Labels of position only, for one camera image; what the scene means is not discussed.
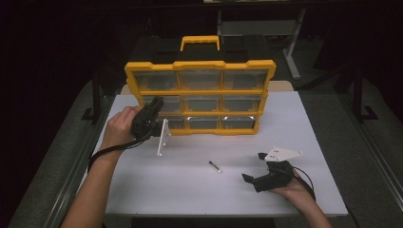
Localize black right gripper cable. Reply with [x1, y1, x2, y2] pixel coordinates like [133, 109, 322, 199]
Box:
[293, 165, 317, 202]

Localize aluminium frame rail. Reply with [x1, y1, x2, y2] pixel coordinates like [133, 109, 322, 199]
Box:
[339, 94, 403, 200]
[44, 94, 117, 228]

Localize person's black clothing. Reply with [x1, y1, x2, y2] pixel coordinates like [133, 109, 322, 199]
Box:
[131, 218, 278, 228]

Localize person's left hand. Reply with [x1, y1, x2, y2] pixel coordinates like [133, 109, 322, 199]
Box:
[100, 105, 144, 150]

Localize yellow black organizer case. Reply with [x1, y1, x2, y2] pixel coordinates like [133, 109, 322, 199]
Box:
[124, 34, 278, 137]

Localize grey metal desk frame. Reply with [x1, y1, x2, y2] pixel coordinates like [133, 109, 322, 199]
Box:
[217, 8, 307, 80]

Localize black metal stand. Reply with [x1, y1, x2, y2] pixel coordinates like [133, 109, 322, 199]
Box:
[351, 66, 379, 124]
[81, 70, 105, 124]

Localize clear plastic drawer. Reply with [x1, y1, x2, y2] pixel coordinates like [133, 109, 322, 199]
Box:
[142, 95, 182, 114]

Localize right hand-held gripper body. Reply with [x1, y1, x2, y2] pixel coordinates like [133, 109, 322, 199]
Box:
[253, 145, 303, 193]

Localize small metal screw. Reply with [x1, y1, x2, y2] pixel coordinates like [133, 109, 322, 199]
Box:
[208, 161, 223, 174]

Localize person's right hand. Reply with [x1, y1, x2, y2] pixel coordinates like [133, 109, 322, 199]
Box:
[270, 168, 317, 207]

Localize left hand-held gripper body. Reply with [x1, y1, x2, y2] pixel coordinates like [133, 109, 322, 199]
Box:
[130, 101, 172, 157]

